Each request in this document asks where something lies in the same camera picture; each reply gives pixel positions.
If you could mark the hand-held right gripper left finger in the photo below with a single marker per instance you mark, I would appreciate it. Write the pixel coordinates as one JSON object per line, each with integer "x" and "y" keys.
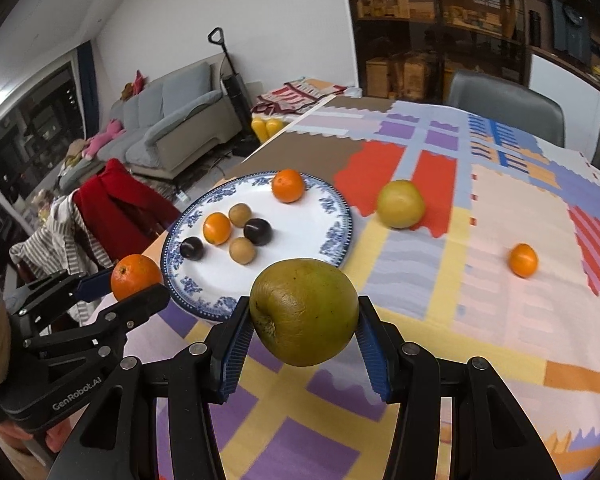
{"x": 232, "y": 355}

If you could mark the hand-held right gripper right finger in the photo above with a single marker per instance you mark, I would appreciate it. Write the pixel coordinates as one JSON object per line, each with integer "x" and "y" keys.
{"x": 372, "y": 355}

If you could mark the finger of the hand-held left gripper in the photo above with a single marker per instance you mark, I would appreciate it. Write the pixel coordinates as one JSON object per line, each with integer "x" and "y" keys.
{"x": 140, "y": 302}
{"x": 92, "y": 285}

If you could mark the large orange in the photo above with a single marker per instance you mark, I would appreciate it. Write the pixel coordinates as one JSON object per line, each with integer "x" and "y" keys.
{"x": 288, "y": 185}
{"x": 136, "y": 276}

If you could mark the dark plum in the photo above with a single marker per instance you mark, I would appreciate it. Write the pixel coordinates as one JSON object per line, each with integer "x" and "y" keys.
{"x": 257, "y": 231}
{"x": 192, "y": 248}

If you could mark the green pear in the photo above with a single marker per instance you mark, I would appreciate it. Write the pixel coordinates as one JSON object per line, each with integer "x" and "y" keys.
{"x": 305, "y": 310}

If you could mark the brown kiwi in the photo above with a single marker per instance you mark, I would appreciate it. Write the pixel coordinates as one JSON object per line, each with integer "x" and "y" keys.
{"x": 242, "y": 250}
{"x": 240, "y": 214}

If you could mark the small orange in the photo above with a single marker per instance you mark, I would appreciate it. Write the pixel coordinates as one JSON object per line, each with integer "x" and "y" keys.
{"x": 216, "y": 228}
{"x": 523, "y": 260}

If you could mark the blue-rimmed white plate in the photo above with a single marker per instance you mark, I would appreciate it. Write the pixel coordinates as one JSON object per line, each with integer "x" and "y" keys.
{"x": 290, "y": 240}

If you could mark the person's left hand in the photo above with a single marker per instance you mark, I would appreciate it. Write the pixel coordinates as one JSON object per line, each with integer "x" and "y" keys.
{"x": 57, "y": 440}

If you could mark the striped grey white cloth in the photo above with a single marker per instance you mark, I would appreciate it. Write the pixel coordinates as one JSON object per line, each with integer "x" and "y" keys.
{"x": 60, "y": 245}

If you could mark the red jacket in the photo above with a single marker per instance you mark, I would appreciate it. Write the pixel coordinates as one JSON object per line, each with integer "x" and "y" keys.
{"x": 120, "y": 210}

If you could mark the colourful patchwork tablecloth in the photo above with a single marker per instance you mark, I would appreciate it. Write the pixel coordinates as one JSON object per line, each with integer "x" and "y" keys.
{"x": 480, "y": 310}

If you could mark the pink plush toy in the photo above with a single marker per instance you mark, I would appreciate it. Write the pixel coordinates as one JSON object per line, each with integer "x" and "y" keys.
{"x": 105, "y": 137}

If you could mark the yellow pear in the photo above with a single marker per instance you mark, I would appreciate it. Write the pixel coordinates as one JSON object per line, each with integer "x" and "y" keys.
{"x": 400, "y": 204}

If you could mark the grey sofa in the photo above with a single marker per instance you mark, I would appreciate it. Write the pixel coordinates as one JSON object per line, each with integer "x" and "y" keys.
{"x": 165, "y": 120}

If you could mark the red plush toy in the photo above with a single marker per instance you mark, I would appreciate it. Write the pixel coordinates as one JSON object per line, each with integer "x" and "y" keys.
{"x": 138, "y": 81}

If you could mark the yellow bottle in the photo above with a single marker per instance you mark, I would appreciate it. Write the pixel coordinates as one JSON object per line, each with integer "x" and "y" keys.
{"x": 259, "y": 129}
{"x": 274, "y": 126}

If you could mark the black upright vacuum cleaner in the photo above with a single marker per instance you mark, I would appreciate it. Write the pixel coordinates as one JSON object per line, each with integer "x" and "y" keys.
{"x": 235, "y": 90}

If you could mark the red striped folded cloth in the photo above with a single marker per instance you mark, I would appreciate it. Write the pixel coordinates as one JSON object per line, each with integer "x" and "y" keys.
{"x": 300, "y": 95}

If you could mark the dark glass door cabinet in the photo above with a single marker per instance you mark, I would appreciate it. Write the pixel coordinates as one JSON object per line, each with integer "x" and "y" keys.
{"x": 430, "y": 25}

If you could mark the black thermos bottle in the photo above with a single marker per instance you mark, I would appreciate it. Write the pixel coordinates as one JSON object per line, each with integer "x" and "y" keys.
{"x": 535, "y": 27}

